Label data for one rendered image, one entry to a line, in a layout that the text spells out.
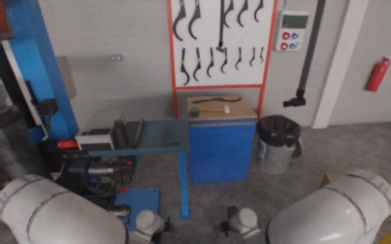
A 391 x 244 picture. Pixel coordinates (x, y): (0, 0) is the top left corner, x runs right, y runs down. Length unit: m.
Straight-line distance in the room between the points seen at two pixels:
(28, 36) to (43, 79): 0.28
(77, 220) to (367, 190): 0.58
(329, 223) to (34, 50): 1.66
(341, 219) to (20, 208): 0.61
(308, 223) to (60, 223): 0.45
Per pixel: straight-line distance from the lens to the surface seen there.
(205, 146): 2.18
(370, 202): 0.52
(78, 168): 1.47
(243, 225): 0.98
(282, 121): 2.80
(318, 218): 0.44
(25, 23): 1.62
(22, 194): 0.54
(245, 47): 3.07
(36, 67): 1.65
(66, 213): 0.45
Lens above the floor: 1.89
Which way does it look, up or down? 30 degrees down
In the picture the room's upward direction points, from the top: 1 degrees counter-clockwise
